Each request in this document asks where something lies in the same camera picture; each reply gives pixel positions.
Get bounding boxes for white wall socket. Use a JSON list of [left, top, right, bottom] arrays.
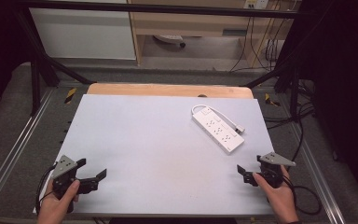
[[242, 0, 270, 10]]

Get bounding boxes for person's right hand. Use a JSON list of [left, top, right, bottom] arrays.
[[252, 165, 300, 224]]

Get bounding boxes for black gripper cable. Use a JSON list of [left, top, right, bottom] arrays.
[[34, 162, 59, 217], [281, 167, 323, 217]]

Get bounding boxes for bundle of black floor cables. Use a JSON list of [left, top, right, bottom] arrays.
[[262, 78, 339, 162]]

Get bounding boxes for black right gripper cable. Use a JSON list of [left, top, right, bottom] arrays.
[[281, 167, 323, 217]]

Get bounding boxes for grey power strip under desk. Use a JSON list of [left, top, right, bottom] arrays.
[[153, 34, 187, 49]]

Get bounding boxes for white power strip cable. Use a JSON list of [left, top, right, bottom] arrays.
[[190, 104, 241, 129]]

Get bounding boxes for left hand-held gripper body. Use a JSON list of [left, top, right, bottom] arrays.
[[51, 154, 100, 215]]

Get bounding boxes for wooden desk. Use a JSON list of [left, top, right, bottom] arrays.
[[127, 0, 295, 68]]

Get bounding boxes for light grey table mat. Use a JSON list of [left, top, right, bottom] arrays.
[[32, 94, 276, 217]]

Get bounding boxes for yellow black tape strip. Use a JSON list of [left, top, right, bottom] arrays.
[[63, 87, 77, 105], [264, 92, 282, 107]]

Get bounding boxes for white cabinet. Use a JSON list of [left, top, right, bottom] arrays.
[[29, 0, 137, 61]]

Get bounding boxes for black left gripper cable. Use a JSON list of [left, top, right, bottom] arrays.
[[34, 162, 59, 217]]

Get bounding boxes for aluminium rail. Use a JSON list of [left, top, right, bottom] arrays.
[[287, 122, 347, 224], [0, 89, 56, 214]]

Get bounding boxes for black hanging cables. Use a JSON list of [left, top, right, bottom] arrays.
[[229, 15, 288, 73]]

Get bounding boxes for person's left hand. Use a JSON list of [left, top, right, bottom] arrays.
[[36, 179, 81, 224]]

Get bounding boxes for black curtain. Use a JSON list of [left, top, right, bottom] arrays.
[[0, 0, 34, 122], [279, 0, 358, 213]]

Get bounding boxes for white power strip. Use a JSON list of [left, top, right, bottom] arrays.
[[191, 106, 246, 154]]

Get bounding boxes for black metal frame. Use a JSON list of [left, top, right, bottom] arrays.
[[12, 0, 318, 118]]

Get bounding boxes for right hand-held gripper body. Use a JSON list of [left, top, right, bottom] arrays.
[[247, 151, 296, 189]]

